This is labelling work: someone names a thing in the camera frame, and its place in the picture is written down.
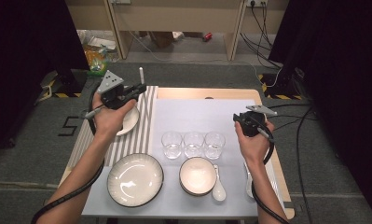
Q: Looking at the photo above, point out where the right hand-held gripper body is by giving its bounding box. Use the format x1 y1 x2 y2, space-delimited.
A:
240 105 279 138

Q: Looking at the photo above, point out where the clear plastic bag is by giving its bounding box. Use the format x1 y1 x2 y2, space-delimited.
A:
77 29 119 53

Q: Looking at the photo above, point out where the white floor cable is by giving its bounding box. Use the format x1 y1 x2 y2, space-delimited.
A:
248 62 284 89

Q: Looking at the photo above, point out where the row of white chopsticks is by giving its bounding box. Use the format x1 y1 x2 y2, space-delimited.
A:
265 157 286 213

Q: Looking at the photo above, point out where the pale table sheet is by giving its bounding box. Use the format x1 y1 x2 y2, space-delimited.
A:
80 98 286 218

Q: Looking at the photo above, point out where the silver cable plug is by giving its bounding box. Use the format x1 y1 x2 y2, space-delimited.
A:
256 126 275 144
83 105 106 120

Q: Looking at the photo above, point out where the white dark-rimmed bowl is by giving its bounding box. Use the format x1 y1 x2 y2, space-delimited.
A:
178 156 218 196
179 181 217 198

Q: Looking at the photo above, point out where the person's right hand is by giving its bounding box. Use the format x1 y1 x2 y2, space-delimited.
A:
234 120 275 166

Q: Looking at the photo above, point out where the brown cardboard box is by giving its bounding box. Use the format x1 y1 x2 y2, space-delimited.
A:
148 31 177 49

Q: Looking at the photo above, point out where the clear drinking glass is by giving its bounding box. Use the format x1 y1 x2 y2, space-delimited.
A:
204 131 227 161
160 130 184 161
183 131 205 159

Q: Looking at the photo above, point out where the yellow black hazard tape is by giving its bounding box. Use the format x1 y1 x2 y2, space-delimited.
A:
257 74 303 101
38 78 82 99

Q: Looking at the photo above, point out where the black curtain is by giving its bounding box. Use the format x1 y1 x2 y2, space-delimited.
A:
269 0 372 218
0 0 90 157

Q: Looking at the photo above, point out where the white wall socket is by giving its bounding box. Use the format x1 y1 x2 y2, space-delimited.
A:
245 0 269 8

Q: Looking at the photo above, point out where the yellow green plastic bag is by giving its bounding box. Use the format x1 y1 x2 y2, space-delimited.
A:
84 46 111 77

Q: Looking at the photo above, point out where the white ceramic spoon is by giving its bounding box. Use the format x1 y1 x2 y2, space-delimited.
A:
211 164 227 202
242 161 254 199

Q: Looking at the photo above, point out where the grey striped placemat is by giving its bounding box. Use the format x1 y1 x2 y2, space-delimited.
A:
66 85 159 169

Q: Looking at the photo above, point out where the white dark-rimmed plate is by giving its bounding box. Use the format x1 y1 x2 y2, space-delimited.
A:
106 152 165 208
116 105 141 137

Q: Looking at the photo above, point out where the black stand base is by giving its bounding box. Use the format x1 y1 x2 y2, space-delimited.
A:
280 66 308 94
56 68 88 94

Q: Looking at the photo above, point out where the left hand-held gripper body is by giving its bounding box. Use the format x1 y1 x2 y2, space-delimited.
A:
96 69 137 110

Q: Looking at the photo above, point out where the bundle of black cables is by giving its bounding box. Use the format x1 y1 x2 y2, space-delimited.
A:
239 4 283 70

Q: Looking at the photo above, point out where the black floor cable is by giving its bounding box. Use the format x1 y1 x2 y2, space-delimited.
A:
295 105 319 224
263 102 319 132

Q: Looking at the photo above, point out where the person's left hand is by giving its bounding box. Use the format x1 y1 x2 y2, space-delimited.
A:
91 93 138 142

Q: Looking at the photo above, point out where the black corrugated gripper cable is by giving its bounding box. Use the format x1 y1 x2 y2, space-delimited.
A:
31 85 106 224
251 116 289 224

